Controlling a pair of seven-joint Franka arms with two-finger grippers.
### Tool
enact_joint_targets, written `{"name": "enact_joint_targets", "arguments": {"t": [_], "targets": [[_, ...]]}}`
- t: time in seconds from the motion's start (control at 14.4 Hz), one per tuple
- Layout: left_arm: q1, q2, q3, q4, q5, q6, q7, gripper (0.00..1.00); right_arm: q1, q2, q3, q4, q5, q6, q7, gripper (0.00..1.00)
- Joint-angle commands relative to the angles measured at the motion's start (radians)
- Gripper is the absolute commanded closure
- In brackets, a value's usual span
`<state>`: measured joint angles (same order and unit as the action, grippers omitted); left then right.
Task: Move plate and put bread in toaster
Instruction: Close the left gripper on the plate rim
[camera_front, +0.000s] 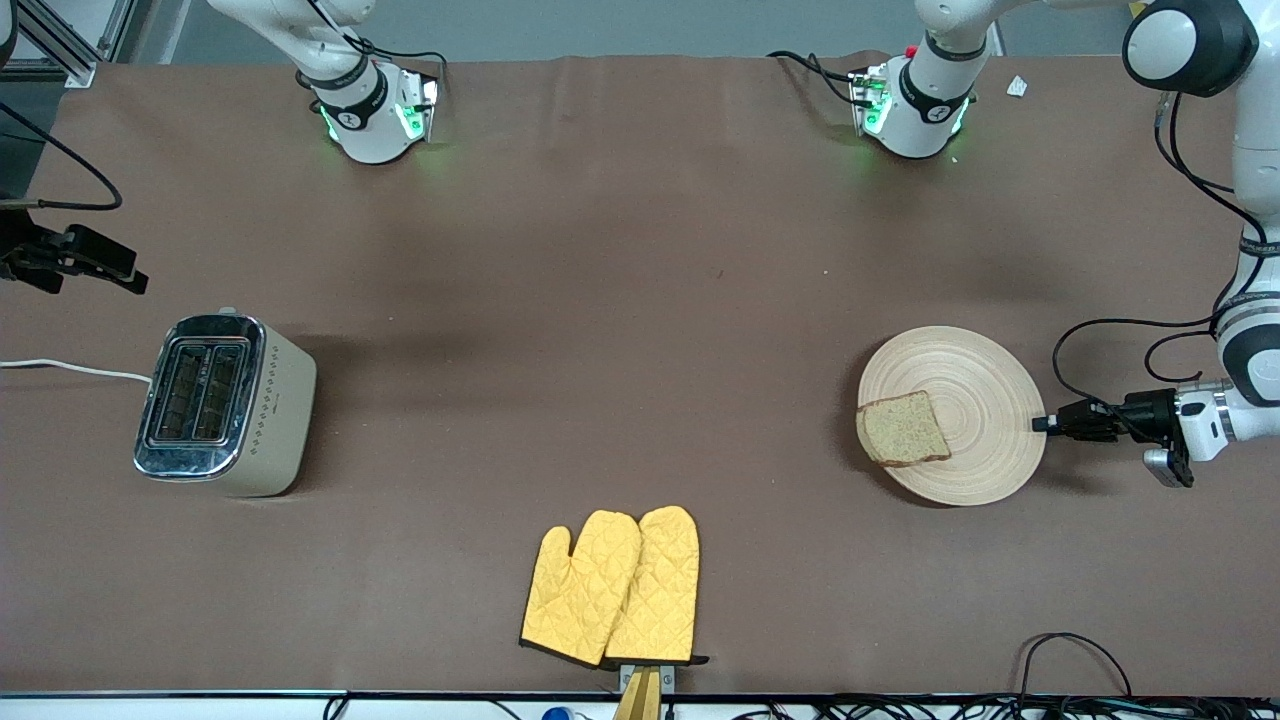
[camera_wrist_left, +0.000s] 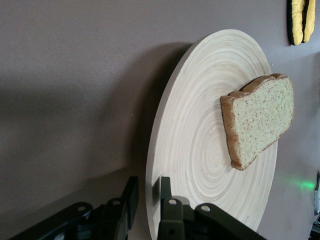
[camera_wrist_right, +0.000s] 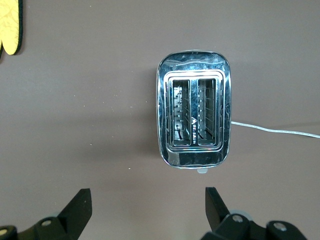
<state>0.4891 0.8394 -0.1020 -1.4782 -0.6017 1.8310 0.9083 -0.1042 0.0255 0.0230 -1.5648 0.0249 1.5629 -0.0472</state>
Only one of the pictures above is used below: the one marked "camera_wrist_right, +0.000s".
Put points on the brown table cover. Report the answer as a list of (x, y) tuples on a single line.
[(75, 112)]

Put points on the chrome and beige toaster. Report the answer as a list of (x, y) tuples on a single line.
[(192, 65)]

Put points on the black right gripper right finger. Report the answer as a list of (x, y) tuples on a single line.
[(225, 225)]

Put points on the yellow quilted oven mitt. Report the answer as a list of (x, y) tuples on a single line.
[(10, 25)]

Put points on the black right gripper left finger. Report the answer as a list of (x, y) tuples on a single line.
[(62, 225)]

